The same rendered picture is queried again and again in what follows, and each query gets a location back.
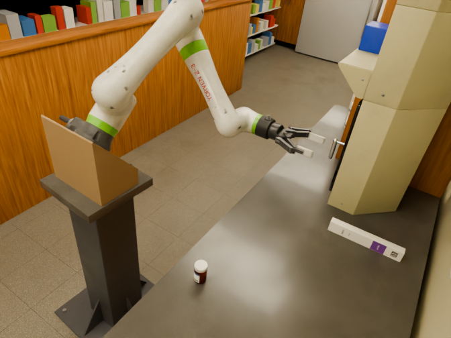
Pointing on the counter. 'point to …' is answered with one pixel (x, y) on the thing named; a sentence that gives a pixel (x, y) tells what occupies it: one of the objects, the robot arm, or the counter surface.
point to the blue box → (373, 37)
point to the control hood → (358, 70)
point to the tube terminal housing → (396, 113)
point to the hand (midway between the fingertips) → (315, 146)
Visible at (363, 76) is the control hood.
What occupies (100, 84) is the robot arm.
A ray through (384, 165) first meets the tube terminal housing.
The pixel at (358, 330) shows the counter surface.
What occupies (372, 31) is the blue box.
